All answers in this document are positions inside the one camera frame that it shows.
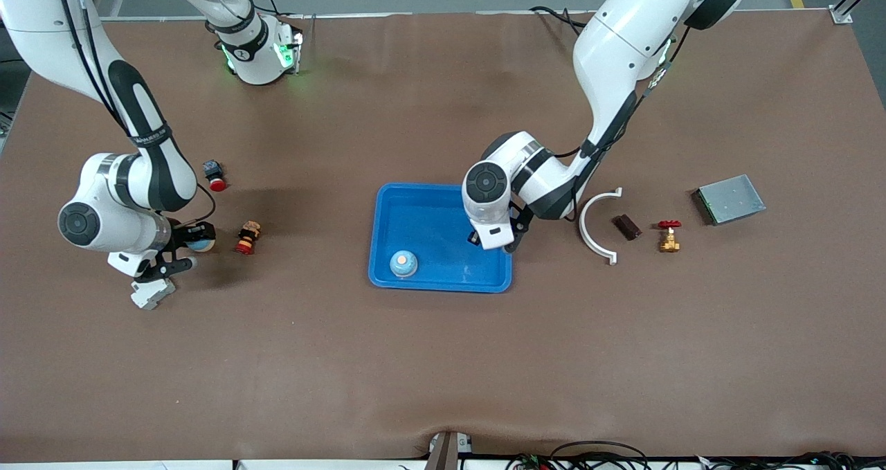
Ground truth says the blue plastic tray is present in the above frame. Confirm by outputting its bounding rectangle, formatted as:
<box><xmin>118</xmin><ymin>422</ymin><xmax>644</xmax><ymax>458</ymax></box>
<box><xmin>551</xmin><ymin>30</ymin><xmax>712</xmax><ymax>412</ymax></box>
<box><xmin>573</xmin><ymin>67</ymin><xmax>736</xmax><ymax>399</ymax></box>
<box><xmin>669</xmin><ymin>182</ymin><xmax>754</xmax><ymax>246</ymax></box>
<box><xmin>367</xmin><ymin>182</ymin><xmax>514</xmax><ymax>294</ymax></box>

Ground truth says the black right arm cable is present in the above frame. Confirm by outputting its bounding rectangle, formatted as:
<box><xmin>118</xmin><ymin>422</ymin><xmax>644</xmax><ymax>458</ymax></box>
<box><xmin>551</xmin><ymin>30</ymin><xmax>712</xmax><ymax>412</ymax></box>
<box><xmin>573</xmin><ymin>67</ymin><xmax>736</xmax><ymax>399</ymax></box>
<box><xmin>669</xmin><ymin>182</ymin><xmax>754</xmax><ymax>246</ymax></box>
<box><xmin>54</xmin><ymin>0</ymin><xmax>217</xmax><ymax>226</ymax></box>

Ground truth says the brown table mat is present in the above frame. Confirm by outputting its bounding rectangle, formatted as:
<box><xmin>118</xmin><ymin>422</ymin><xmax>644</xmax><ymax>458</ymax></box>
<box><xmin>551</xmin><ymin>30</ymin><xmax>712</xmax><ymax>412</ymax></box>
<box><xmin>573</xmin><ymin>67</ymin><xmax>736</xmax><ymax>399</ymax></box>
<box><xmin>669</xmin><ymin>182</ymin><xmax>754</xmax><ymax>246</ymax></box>
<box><xmin>0</xmin><ymin>10</ymin><xmax>886</xmax><ymax>465</ymax></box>

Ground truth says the white curved pipe clamp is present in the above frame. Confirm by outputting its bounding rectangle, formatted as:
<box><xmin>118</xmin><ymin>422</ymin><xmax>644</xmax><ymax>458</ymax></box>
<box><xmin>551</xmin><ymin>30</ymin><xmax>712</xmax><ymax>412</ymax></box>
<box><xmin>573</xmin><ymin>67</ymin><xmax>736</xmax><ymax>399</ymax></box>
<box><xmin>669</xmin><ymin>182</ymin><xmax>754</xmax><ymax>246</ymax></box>
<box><xmin>578</xmin><ymin>187</ymin><xmax>624</xmax><ymax>266</ymax></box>

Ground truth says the black base cable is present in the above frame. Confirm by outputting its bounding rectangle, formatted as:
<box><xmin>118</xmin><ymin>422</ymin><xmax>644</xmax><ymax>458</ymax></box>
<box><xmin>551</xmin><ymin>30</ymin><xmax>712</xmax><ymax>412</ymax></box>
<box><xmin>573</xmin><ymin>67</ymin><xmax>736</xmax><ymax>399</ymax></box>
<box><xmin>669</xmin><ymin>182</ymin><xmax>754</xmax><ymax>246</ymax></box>
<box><xmin>257</xmin><ymin>0</ymin><xmax>305</xmax><ymax>36</ymax></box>
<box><xmin>530</xmin><ymin>5</ymin><xmax>589</xmax><ymax>38</ymax></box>

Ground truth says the red button yellow body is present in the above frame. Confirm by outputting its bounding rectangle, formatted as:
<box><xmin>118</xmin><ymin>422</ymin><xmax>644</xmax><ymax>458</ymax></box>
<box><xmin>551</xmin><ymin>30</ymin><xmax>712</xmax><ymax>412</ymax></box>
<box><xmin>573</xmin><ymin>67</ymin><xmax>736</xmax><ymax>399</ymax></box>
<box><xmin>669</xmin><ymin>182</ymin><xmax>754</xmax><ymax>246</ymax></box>
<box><xmin>234</xmin><ymin>221</ymin><xmax>263</xmax><ymax>256</ymax></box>

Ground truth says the brass valve red handle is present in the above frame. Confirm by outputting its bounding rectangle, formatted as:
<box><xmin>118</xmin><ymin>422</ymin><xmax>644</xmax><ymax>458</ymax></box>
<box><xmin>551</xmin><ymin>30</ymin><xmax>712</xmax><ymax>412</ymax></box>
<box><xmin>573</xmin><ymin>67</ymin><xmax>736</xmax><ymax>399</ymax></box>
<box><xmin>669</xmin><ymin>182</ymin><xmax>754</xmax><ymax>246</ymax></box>
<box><xmin>657</xmin><ymin>219</ymin><xmax>682</xmax><ymax>253</ymax></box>

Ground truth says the grey metal box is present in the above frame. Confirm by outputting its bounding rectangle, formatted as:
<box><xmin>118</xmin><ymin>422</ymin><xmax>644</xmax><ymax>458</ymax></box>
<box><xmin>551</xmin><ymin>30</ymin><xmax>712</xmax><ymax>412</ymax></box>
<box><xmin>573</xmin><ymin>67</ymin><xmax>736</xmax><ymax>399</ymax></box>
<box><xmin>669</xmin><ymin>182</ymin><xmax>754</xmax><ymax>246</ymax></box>
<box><xmin>692</xmin><ymin>174</ymin><xmax>767</xmax><ymax>226</ymax></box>

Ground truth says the metal table edge bracket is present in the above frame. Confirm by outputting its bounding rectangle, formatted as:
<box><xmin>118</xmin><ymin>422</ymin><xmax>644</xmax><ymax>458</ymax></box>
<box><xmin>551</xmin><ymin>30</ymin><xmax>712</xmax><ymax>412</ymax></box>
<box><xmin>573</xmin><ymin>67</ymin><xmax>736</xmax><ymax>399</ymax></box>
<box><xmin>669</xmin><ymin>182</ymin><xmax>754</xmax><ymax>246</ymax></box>
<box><xmin>426</xmin><ymin>431</ymin><xmax>473</xmax><ymax>470</ymax></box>

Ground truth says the black cable bundle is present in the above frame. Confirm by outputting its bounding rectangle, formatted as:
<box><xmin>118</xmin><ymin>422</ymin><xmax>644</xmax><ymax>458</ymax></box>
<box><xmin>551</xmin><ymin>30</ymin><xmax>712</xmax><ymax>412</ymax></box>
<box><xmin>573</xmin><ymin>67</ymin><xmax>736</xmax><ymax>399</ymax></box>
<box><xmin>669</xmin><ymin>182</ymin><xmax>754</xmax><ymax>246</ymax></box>
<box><xmin>692</xmin><ymin>451</ymin><xmax>886</xmax><ymax>470</ymax></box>
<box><xmin>505</xmin><ymin>441</ymin><xmax>655</xmax><ymax>470</ymax></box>

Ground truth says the white circuit breaker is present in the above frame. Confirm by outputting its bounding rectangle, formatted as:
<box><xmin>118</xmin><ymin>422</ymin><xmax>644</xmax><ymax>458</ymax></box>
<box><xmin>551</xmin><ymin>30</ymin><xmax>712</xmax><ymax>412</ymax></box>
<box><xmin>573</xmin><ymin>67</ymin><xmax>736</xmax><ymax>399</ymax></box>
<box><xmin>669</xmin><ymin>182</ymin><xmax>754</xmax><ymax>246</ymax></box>
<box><xmin>130</xmin><ymin>278</ymin><xmax>177</xmax><ymax>311</ymax></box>

